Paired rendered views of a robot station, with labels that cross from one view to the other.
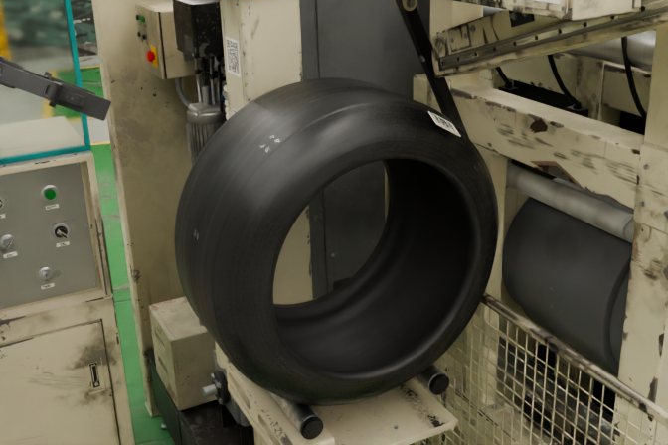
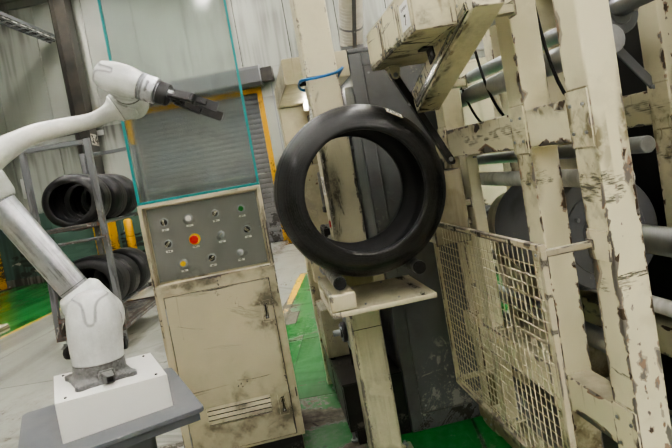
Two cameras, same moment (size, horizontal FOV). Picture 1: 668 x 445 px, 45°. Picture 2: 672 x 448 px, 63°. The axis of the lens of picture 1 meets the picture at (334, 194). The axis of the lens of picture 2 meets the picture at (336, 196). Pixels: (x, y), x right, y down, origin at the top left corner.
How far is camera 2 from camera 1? 0.92 m
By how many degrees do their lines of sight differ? 25
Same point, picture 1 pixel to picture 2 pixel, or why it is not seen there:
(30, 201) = (231, 212)
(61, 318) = (247, 275)
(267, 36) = (323, 100)
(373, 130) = (350, 115)
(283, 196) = (305, 147)
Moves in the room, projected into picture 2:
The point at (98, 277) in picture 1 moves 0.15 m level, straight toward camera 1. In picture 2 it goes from (268, 256) to (263, 261)
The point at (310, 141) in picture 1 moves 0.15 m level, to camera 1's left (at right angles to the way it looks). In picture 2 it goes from (319, 122) to (278, 131)
